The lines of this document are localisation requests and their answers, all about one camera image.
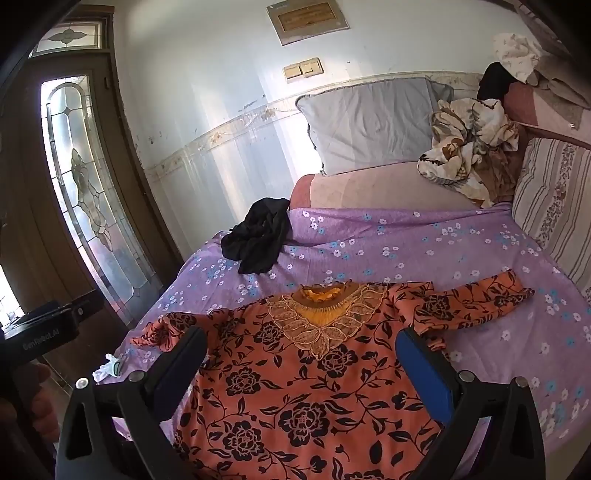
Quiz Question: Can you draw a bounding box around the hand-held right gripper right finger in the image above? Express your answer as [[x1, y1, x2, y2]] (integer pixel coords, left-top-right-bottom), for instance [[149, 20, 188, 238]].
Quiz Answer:
[[394, 327, 548, 480]]

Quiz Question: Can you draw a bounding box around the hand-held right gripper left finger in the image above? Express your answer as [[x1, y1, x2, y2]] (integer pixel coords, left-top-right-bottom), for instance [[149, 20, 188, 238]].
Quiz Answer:
[[54, 326, 208, 480]]

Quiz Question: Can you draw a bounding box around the orange black floral blouse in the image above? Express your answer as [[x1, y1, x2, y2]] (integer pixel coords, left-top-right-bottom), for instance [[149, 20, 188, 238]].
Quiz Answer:
[[130, 270, 535, 480]]

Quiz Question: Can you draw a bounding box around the person's left hand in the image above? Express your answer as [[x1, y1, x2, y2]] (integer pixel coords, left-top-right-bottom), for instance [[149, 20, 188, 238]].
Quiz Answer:
[[27, 360, 63, 441]]

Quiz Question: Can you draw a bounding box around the small white cloth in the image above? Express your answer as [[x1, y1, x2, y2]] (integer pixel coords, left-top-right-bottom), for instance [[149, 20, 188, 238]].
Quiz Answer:
[[92, 353, 122, 383]]

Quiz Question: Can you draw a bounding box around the purple floral bedsheet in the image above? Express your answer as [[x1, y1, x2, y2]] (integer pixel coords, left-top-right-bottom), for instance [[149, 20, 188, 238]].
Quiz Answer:
[[108, 205, 591, 480]]

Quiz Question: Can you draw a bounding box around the wooden stained glass door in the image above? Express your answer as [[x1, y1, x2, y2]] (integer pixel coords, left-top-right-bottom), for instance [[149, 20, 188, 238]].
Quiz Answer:
[[0, 51, 181, 384]]

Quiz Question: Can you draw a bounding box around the black crumpled cloth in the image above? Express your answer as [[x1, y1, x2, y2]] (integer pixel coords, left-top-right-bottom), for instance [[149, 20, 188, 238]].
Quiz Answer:
[[221, 197, 293, 275]]

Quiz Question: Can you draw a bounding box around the pink mattress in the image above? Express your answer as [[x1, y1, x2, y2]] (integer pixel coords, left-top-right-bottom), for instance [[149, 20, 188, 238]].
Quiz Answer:
[[290, 159, 490, 212]]

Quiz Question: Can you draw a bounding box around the striped floral pillow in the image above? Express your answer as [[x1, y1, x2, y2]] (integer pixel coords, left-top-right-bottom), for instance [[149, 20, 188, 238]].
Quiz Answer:
[[512, 137, 591, 289]]

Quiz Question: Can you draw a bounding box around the cream brown floral cloth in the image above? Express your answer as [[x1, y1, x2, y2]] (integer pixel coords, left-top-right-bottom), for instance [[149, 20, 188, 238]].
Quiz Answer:
[[418, 98, 520, 208]]

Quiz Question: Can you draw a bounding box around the grey pillow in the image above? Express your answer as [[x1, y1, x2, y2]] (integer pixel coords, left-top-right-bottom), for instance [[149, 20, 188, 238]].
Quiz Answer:
[[295, 77, 455, 177]]

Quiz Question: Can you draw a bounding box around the pink cushion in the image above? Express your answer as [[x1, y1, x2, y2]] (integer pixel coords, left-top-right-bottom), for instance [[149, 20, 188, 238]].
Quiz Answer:
[[503, 80, 591, 151]]

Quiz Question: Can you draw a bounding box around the stained glass transom window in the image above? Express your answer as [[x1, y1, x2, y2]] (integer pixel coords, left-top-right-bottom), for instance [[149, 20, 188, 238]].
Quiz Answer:
[[28, 18, 105, 58]]

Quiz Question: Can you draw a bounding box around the black garment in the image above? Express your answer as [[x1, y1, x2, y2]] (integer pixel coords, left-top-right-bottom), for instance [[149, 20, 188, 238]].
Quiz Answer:
[[477, 61, 520, 102]]

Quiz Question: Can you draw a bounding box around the beige cloth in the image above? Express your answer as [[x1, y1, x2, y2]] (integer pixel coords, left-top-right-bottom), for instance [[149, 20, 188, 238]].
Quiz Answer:
[[526, 55, 591, 123]]

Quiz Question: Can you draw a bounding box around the white floral cloth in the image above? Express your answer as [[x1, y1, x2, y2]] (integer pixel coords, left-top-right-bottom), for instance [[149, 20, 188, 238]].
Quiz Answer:
[[493, 32, 543, 84]]

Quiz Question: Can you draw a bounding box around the framed wall plaque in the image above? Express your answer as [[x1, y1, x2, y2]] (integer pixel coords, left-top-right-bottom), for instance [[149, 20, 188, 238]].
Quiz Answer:
[[266, 0, 350, 46]]

